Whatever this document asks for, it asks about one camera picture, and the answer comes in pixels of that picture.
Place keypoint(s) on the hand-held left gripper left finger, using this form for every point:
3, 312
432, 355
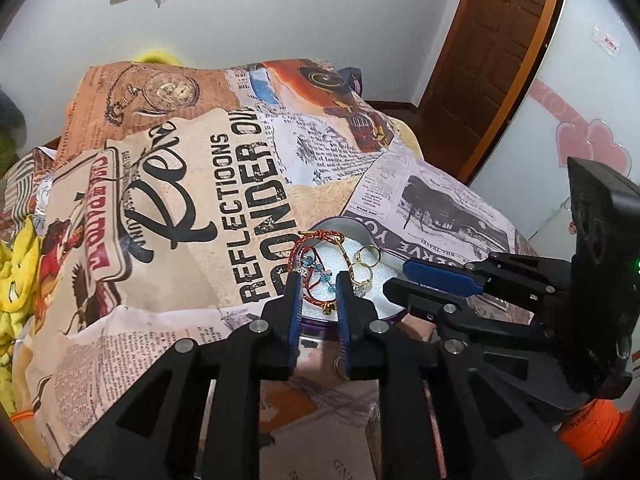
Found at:
295, 305

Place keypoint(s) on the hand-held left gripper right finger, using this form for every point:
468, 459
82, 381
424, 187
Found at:
345, 310

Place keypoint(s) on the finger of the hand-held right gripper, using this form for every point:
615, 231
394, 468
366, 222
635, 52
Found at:
425, 299
440, 274

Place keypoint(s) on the heart-shaped tin box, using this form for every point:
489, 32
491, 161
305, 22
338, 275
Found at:
350, 232

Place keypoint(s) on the person's right forearm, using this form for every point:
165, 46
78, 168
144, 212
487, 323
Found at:
595, 425

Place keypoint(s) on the pink heart decal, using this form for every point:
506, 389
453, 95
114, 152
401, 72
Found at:
595, 145

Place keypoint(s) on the printed newspaper pattern blanket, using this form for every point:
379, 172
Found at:
200, 185

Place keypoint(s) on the white sliding wardrobe door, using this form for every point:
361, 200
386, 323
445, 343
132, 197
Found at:
575, 85

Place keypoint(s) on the dark blue bag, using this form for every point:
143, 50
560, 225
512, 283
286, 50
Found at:
355, 80

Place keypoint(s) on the red white paper sticker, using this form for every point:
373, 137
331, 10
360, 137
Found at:
605, 42

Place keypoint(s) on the brown wooden door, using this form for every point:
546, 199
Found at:
490, 50

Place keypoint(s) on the yellow cloth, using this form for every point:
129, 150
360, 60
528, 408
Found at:
20, 270

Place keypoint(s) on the yellow plastic object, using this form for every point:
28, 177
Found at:
157, 56

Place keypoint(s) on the striped brown cloth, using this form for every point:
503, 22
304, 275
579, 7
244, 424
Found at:
30, 175

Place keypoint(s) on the dark grey jacket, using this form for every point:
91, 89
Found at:
10, 110

